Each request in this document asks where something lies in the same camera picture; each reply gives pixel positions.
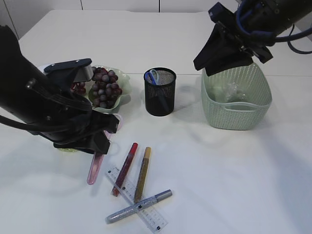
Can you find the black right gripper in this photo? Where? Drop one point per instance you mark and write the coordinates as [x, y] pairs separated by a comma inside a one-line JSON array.
[[230, 45]]

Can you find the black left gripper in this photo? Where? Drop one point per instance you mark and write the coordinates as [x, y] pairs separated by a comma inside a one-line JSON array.
[[66, 124]]

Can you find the pink scissors with cover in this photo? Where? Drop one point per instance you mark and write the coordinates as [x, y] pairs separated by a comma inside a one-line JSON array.
[[98, 157]]

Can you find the yellow tea drink bottle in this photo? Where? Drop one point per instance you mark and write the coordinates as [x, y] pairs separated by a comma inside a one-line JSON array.
[[68, 150]]

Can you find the clear plastic sheet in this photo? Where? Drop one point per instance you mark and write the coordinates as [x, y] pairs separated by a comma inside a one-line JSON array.
[[228, 93]]

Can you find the purple artificial grape bunch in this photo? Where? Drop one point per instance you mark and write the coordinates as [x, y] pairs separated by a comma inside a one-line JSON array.
[[104, 90]]

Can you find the blue scissors with cover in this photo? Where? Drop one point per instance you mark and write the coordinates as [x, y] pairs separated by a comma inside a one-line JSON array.
[[153, 76]]

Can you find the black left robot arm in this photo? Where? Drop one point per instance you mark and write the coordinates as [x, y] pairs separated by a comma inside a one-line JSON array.
[[43, 103]]

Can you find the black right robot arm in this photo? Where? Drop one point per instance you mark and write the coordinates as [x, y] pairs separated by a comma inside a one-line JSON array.
[[277, 16]]

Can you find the gold glitter pen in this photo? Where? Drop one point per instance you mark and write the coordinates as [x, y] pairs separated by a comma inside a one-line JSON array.
[[142, 175]]

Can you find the green scalloped plastic plate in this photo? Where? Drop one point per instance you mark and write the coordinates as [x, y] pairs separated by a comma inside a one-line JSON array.
[[124, 83]]

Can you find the red glitter pen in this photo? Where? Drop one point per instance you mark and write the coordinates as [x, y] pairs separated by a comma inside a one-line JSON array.
[[124, 170]]

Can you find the green woven plastic basket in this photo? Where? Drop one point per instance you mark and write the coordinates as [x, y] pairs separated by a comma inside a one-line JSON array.
[[237, 115]]

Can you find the black mesh pen holder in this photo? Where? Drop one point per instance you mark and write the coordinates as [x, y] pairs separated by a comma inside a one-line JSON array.
[[159, 86]]

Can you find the silver glitter pen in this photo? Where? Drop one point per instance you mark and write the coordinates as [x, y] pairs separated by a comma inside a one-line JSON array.
[[140, 206]]

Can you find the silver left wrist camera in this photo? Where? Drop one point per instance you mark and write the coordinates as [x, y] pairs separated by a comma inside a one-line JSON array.
[[67, 72]]

